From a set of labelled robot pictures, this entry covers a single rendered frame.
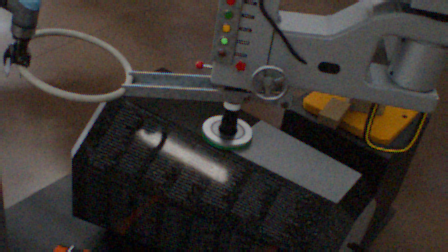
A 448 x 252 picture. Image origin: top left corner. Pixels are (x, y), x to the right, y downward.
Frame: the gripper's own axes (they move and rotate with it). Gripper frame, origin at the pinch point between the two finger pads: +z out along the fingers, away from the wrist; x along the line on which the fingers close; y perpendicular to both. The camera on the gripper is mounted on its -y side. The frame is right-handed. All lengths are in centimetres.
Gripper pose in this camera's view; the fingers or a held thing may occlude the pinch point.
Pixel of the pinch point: (14, 73)
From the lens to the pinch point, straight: 245.2
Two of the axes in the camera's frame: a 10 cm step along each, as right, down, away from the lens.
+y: 3.7, 6.7, -6.4
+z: -3.5, 7.4, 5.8
